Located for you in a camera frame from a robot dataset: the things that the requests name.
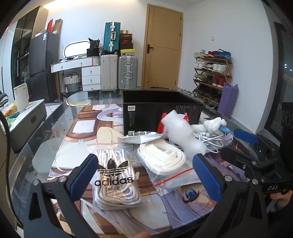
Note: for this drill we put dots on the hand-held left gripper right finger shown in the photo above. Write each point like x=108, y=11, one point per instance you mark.
x=207, y=176

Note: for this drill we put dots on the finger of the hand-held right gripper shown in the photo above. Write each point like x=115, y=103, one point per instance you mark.
x=235, y=155
x=246, y=136

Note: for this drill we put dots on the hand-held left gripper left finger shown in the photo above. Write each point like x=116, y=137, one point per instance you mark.
x=84, y=174

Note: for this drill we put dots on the bagged round white laces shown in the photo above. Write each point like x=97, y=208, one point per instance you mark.
x=114, y=190

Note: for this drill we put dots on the white plush toy blue snout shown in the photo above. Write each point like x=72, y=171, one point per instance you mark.
x=212, y=124

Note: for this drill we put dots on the white bubble wrap piece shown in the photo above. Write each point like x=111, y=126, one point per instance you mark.
x=183, y=135

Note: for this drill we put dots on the zip bag white laces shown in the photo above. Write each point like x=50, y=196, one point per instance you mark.
x=160, y=158

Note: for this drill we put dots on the red and white packet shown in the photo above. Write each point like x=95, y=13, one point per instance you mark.
x=161, y=124

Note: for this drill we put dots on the black cardboard box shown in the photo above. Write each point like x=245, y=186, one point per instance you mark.
x=146, y=114

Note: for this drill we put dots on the person's right hand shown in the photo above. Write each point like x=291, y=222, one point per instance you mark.
x=278, y=201

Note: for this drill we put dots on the purple bag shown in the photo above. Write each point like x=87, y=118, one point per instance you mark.
x=227, y=100

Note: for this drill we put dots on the printed desk mat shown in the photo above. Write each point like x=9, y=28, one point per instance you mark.
x=103, y=119

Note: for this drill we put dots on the silver white packet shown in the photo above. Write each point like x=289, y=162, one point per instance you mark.
x=139, y=137

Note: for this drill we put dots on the cluster of loose shoes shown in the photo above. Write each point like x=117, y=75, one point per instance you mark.
x=188, y=92

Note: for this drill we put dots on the wooden shoe rack with shoes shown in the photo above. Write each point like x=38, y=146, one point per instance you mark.
x=212, y=67

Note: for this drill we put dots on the grey white side cabinet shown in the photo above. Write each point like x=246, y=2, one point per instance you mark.
x=29, y=119

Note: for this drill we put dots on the woven basket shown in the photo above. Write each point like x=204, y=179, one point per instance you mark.
x=71, y=83

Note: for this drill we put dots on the pile of colourful packets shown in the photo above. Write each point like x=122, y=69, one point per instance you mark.
x=10, y=112

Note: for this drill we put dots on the white dresser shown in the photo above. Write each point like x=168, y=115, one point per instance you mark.
x=90, y=75

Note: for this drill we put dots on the white appliance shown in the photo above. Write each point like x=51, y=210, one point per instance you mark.
x=21, y=97

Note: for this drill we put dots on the white suitcase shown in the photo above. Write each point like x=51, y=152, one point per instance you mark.
x=109, y=71

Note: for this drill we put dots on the silver suitcase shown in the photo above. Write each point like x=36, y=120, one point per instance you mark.
x=127, y=71

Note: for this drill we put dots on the black refrigerator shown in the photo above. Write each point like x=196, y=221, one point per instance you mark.
x=42, y=59

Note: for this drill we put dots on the oval mirror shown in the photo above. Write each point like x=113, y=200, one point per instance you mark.
x=75, y=49

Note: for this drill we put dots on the black tote bag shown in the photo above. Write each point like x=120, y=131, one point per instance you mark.
x=93, y=49

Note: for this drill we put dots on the yellow and black shoe box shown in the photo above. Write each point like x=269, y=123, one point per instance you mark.
x=127, y=52

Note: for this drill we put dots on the wooden door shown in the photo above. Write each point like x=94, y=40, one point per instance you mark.
x=162, y=34

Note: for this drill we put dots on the plain black shoe box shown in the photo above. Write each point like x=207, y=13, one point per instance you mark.
x=126, y=46

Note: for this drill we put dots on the black shoe box red logo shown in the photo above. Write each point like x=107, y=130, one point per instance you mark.
x=126, y=41

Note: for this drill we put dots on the teal suitcase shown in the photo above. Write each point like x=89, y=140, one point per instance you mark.
x=109, y=36

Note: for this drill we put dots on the brown shoe box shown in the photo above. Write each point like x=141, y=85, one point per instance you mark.
x=126, y=32

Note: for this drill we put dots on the brown cardboard box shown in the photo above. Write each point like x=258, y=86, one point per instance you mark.
x=57, y=26

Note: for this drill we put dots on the black glass cabinet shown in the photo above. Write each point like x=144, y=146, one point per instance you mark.
x=25, y=29

